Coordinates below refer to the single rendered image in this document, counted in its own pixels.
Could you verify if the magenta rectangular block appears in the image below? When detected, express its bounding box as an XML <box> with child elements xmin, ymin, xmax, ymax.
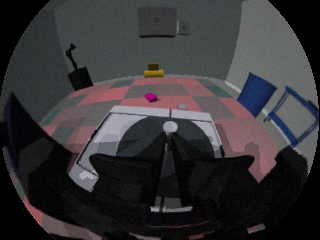
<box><xmin>145</xmin><ymin>92</ymin><xmax>156</xmax><ymax>103</ymax></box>

